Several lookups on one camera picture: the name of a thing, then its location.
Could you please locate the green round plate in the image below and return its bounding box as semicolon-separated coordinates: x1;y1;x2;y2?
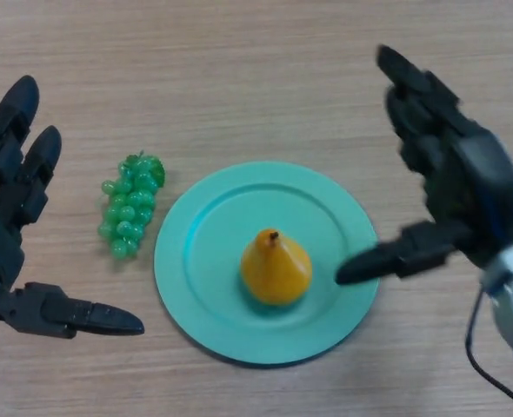
154;161;380;365

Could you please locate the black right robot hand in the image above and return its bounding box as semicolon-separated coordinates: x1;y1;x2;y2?
335;44;513;287

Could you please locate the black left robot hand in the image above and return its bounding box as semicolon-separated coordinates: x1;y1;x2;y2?
0;75;146;348

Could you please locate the green grape bunch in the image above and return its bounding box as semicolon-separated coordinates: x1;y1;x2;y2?
97;150;167;261

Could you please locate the yellow pear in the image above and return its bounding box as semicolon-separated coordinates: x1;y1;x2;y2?
240;228;313;308

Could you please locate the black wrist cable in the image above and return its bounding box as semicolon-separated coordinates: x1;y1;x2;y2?
464;284;513;417

